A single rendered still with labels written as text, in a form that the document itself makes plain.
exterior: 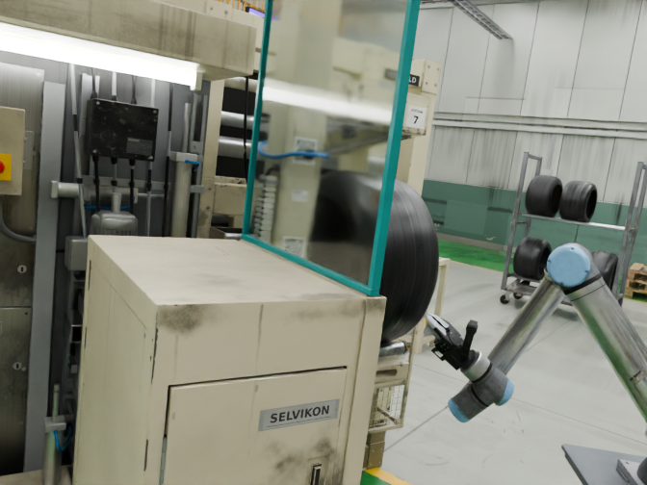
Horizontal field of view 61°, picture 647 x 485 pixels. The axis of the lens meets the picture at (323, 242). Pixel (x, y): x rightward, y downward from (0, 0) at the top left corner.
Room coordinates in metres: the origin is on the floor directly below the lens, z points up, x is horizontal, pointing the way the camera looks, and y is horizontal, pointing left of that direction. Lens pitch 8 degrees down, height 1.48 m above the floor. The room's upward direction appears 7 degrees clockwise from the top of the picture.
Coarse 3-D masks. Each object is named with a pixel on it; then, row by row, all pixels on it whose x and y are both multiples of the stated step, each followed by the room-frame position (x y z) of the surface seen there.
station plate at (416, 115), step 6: (408, 108) 2.16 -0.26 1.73; (414, 108) 2.17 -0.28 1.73; (420, 108) 2.19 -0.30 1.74; (408, 114) 2.16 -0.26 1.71; (414, 114) 2.17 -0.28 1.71; (420, 114) 2.19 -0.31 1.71; (408, 120) 2.16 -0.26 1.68; (414, 120) 2.18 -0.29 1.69; (420, 120) 2.19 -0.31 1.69; (414, 126) 2.18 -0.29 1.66; (420, 126) 2.19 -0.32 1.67
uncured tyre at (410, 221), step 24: (408, 192) 1.76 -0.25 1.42; (408, 216) 1.67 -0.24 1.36; (408, 240) 1.62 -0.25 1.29; (432, 240) 1.68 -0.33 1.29; (384, 264) 1.56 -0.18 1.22; (408, 264) 1.61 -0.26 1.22; (432, 264) 1.66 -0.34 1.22; (384, 288) 1.57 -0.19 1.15; (408, 288) 1.61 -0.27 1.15; (432, 288) 1.67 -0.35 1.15; (408, 312) 1.65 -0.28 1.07; (384, 336) 1.69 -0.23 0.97
